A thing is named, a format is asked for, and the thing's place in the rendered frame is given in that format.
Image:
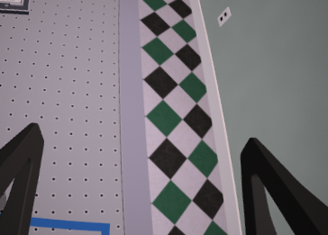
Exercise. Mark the blue taped rectangular outline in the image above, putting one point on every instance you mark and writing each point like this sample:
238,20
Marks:
71,225

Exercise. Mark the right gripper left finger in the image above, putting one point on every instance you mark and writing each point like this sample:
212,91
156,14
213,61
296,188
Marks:
20,160

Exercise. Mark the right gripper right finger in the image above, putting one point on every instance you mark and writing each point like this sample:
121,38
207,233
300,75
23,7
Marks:
304,212

